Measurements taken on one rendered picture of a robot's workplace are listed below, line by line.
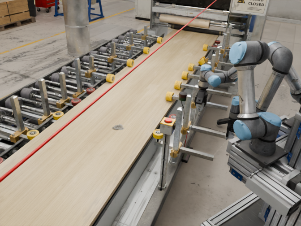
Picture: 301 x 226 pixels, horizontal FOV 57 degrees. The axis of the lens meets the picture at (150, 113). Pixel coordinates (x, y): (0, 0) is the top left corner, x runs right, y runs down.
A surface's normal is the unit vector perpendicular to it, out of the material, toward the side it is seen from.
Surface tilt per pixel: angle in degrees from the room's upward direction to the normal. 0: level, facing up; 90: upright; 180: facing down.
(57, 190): 0
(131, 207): 0
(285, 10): 90
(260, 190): 90
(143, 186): 0
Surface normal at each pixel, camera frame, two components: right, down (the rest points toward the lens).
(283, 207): -0.82, 0.26
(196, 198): 0.04, -0.85
